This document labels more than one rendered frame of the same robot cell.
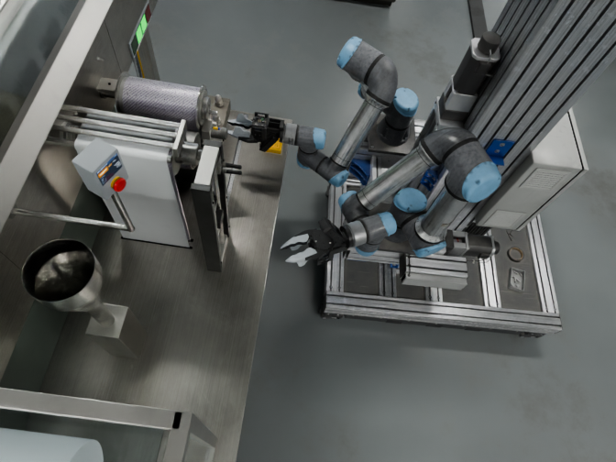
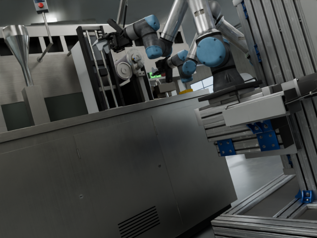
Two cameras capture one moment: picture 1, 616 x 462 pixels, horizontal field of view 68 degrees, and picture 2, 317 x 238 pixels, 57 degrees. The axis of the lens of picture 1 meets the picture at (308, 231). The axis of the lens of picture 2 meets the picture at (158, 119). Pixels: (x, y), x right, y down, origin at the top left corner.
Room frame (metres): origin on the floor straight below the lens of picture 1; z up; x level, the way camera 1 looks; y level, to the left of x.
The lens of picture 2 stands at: (-0.05, -1.35, 0.74)
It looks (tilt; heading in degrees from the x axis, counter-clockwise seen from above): 1 degrees up; 59
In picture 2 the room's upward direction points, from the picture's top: 16 degrees counter-clockwise
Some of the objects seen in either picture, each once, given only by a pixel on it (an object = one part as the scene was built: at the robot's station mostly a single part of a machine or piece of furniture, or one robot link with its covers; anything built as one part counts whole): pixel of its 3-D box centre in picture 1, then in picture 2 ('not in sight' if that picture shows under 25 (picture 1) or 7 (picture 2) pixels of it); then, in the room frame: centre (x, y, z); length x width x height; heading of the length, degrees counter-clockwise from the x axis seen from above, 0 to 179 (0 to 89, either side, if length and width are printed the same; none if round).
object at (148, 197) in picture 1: (129, 198); (87, 81); (0.65, 0.56, 1.17); 0.34 x 0.05 x 0.54; 96
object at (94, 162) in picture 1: (104, 171); (40, 3); (0.44, 0.41, 1.66); 0.07 x 0.07 x 0.10; 72
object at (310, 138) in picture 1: (310, 137); (180, 58); (1.10, 0.07, 1.11); 0.11 x 0.08 x 0.09; 96
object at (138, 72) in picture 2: (215, 154); (142, 84); (0.96, 0.40, 1.05); 0.06 x 0.05 x 0.31; 96
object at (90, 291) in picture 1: (63, 274); (15, 34); (0.27, 0.47, 1.50); 0.14 x 0.14 x 0.06
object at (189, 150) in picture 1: (188, 153); not in sight; (0.75, 0.39, 1.33); 0.06 x 0.06 x 0.06; 6
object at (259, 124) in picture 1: (268, 128); (165, 65); (1.08, 0.23, 1.12); 0.12 x 0.08 x 0.09; 96
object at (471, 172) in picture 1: (445, 207); (199, 7); (0.88, -0.42, 1.19); 0.15 x 0.12 x 0.55; 34
